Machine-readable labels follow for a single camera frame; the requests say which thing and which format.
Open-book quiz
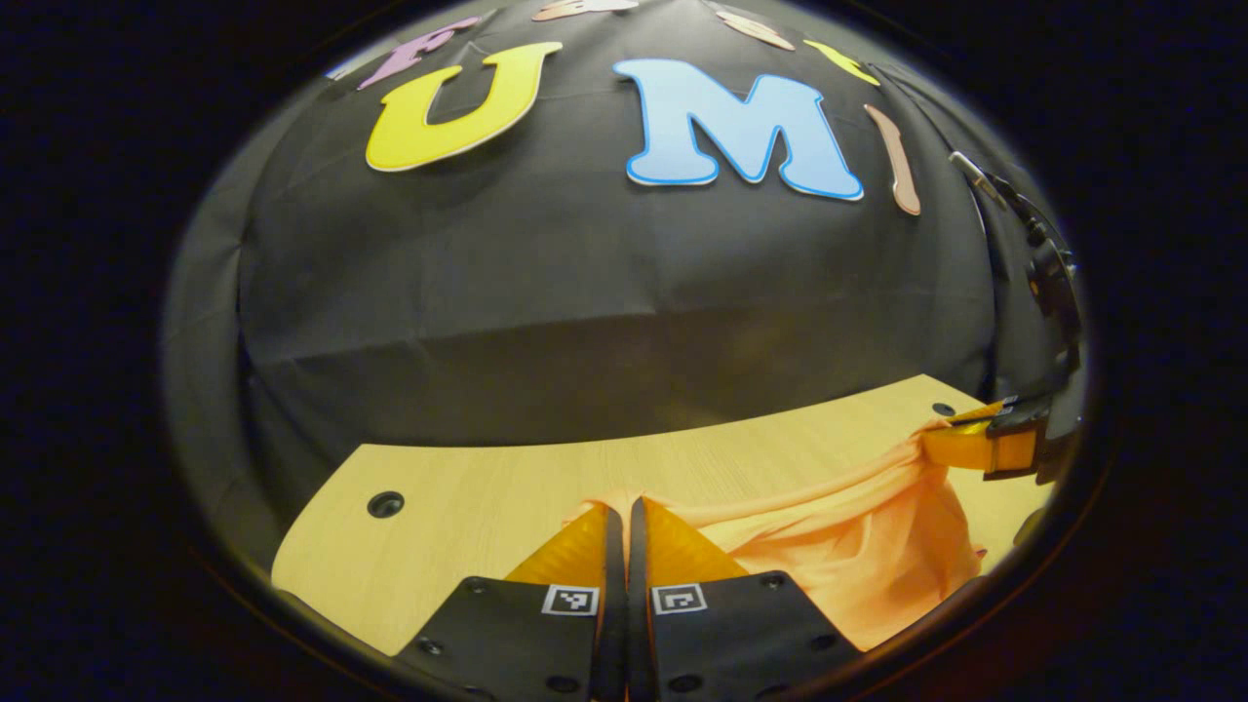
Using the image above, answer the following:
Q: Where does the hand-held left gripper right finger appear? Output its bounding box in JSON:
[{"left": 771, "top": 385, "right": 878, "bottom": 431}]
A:
[{"left": 627, "top": 495, "right": 864, "bottom": 702}]

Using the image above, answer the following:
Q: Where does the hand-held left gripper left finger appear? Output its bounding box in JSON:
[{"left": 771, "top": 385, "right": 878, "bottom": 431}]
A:
[{"left": 390, "top": 502, "right": 627, "bottom": 702}]

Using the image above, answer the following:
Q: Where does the black backdrop cloth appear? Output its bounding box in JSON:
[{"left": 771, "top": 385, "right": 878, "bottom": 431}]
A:
[{"left": 161, "top": 0, "right": 1073, "bottom": 576}]

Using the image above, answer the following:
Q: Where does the orange T-shirt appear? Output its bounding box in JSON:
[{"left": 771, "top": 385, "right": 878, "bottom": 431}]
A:
[{"left": 565, "top": 419, "right": 986, "bottom": 652}]

